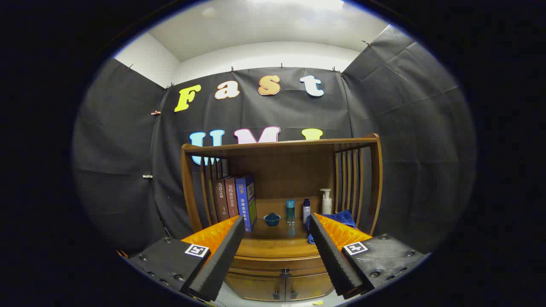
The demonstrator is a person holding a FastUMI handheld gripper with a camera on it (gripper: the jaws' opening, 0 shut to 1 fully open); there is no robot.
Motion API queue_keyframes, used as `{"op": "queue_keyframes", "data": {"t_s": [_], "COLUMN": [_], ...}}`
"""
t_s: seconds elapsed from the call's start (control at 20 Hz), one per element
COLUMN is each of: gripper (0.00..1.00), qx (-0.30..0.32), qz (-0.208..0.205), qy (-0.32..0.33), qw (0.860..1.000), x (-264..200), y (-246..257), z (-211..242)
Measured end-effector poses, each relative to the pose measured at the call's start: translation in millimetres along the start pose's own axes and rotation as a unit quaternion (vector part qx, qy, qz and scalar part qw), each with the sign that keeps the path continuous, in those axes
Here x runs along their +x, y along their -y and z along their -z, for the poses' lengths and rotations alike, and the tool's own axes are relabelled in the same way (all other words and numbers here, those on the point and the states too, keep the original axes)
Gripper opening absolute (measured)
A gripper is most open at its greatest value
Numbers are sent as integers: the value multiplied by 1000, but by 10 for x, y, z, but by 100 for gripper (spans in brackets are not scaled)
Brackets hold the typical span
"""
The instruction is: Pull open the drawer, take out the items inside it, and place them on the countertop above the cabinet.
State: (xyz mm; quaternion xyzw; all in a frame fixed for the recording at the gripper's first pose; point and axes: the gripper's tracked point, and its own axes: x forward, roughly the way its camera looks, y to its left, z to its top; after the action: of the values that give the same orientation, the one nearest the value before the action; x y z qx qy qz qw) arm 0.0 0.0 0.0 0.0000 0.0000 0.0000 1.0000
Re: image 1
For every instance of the reddish brown book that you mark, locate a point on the reddish brown book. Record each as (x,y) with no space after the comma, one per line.
(231,196)

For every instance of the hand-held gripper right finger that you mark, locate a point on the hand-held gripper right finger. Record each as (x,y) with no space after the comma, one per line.
(330,256)

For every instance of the wooden drawer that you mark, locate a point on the wooden drawer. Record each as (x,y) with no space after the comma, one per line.
(268,264)

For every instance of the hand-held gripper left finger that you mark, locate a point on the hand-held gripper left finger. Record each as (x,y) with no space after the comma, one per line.
(219,260)

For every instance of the dark blue lidded teacup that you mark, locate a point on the dark blue lidded teacup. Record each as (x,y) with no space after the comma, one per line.
(271,219)

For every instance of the wooden cabinet door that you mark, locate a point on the wooden cabinet door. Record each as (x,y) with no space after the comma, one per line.
(309,286)
(256,288)

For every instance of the wooden countertop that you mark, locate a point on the wooden countertop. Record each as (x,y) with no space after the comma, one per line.
(277,243)

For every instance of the white pump bottle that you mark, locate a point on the white pump bottle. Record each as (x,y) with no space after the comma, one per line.
(326,204)

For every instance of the blue glass bottle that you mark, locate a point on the blue glass bottle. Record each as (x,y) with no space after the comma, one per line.
(290,211)

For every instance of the blue book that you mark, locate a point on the blue book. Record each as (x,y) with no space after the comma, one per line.
(244,200)

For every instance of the white bottle with blue cap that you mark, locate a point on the white bottle with blue cap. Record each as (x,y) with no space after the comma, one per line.
(306,211)

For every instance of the folded blue towel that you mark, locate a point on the folded blue towel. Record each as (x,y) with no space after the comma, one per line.
(343,217)

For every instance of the wooden cabinet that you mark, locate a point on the wooden cabinet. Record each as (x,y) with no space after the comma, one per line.
(281,170)

